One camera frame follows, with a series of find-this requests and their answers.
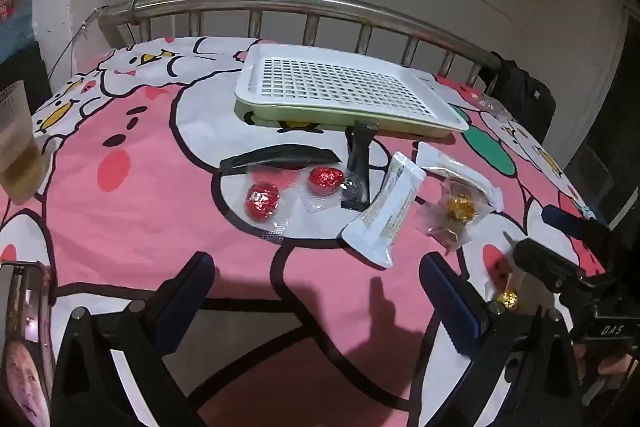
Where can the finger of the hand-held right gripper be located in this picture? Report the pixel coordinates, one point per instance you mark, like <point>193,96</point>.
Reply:
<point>570,222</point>
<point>547,267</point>

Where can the smartphone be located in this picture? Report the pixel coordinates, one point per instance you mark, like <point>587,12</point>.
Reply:
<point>25,332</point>

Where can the black bag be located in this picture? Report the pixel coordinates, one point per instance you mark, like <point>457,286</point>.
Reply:
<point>525,99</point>

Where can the person's right hand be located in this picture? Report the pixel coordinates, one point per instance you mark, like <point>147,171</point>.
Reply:
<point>617,367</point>

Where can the plastic cup of yellow drink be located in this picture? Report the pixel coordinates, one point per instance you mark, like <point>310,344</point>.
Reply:
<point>20,157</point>

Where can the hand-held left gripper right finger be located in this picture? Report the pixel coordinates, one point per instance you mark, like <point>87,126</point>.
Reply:
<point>450,302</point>

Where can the red foil candy packet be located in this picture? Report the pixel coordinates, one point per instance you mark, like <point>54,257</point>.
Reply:
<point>325,179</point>
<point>261,200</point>

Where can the crumpled clear wrapper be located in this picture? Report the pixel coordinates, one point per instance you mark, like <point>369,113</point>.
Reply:
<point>492,105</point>

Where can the white perforated tray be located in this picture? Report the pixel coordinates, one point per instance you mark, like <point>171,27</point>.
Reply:
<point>260,92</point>

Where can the blue wall poster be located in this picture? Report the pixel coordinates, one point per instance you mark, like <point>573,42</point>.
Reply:
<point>15,7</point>

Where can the wide white snack bar packet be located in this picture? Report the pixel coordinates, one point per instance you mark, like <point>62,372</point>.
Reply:
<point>385,212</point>

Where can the pink cartoon printed blanket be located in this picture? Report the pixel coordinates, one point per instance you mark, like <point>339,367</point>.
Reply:
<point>150,217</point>

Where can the long black sachet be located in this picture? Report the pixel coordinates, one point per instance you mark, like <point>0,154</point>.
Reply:
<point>280,157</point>

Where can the black snack sachet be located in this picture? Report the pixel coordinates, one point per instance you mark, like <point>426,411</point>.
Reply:
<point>359,162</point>

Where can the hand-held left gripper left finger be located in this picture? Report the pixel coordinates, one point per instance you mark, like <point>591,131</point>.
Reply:
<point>186,294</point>

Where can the single gold foil candy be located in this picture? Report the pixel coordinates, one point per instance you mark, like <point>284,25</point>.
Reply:
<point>510,298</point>

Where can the narrow white snack packet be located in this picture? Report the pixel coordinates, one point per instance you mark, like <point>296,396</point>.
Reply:
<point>460,172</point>

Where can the clear packet of gold candies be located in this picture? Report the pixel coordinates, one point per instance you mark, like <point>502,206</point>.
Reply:
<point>457,209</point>

